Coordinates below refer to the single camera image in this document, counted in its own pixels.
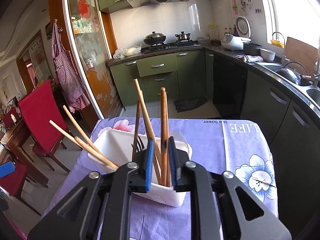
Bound red chair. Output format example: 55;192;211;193
18;80;70;173
0;107;42;217

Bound checkered apron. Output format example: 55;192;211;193
52;19;90;113

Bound dark floor rag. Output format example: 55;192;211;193
174;97;207;113

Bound orange chopstick red end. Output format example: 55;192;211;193
133;79;162;185

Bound purple floral tablecloth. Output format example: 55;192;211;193
28;118;291;239

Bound brown chopstick in holder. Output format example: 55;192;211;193
164;91;171;188

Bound black fork in holder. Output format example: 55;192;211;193
131;135;145;157

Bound glass sliding door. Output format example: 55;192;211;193
62;0;123;119

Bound dark brown wooden chopstick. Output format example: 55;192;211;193
160;87;168;186

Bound crumpled dish cloth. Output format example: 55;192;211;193
235;55;264;63

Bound white bowl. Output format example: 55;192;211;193
260;48;276;62

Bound white spoon in holder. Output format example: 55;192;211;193
170;131;192;156

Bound wooden cutting board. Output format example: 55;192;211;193
285;37;318;76

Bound tall steel faucet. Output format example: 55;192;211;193
271;31;286;67

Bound stainless double sink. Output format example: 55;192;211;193
256;62;319;110

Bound black wok with lid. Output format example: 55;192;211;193
143;31;166;46

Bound steel pot with lid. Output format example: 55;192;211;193
175;31;191;42

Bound black gas stove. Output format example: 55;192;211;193
142;40;201;54

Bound yellow oil bottle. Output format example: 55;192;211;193
209;24;219;41

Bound light chopstick in holder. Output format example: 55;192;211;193
49;120;118;169
75;137;118;169

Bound white rice cooker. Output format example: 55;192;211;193
221;16;251;51

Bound white plastic bags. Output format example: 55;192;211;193
113;43;142;60

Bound light bamboo chopstick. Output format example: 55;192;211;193
63;105;102;155

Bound white plastic utensil holder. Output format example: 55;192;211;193
94;129;186;207

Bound green lower kitchen cabinets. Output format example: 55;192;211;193
107;48;319;236

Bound black inner cooker pot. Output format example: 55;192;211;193
243;42;263;56

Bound wok in sink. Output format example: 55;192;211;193
276;61;312;86

